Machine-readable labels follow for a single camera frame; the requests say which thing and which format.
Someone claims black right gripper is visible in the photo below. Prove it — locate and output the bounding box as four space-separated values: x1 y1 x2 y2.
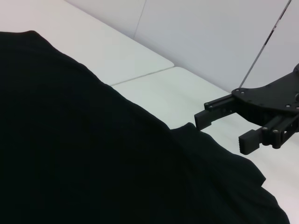
193 63 299 156

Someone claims black shirt with white print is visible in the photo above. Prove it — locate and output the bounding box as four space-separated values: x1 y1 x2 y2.
0 30 290 224

